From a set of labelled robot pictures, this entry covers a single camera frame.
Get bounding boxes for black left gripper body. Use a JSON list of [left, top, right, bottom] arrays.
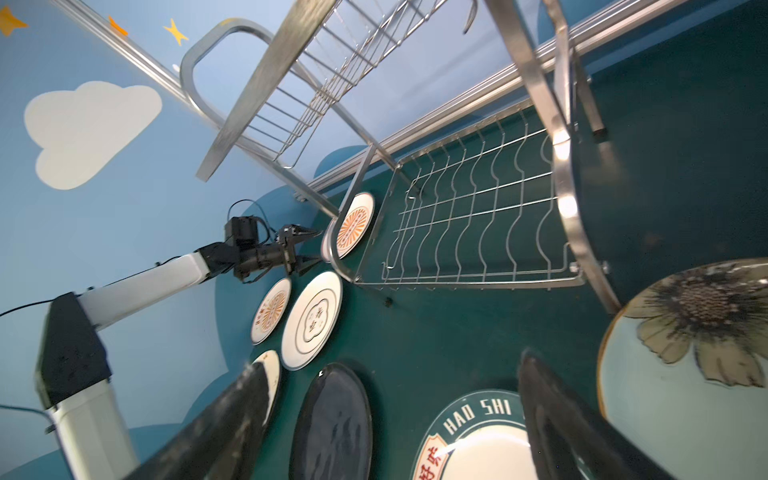
[[234, 239, 296, 282]]

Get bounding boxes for white plate gold ring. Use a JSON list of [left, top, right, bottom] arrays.
[[280, 271, 344, 372]]

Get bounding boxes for black round plate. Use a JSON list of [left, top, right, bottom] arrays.
[[288, 362, 373, 479]]

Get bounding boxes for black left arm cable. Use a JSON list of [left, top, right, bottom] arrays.
[[226, 199, 278, 236]]

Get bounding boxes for stainless steel dish rack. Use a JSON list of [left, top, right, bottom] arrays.
[[179, 1, 620, 313]]

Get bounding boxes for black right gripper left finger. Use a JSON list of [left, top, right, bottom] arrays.
[[128, 362, 270, 479]]

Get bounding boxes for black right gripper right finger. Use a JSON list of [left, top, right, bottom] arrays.
[[517, 350, 671, 479]]

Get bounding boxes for white plate orange sunburst edge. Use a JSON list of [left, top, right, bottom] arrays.
[[250, 278, 292, 345]]

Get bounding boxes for aluminium frame left post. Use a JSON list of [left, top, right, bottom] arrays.
[[51, 0, 220, 130]]

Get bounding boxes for white plate green lettered rim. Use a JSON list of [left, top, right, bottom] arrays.
[[411, 389, 537, 480]]

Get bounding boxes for pale green sunflower plate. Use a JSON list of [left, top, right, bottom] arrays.
[[597, 258, 767, 479]]

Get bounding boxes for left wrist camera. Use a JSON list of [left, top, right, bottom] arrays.
[[225, 216, 260, 250]]

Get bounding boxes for white plate floral sprigs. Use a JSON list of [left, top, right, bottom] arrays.
[[252, 350, 282, 427]]

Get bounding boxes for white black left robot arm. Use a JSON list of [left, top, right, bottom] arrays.
[[35, 216, 320, 479]]

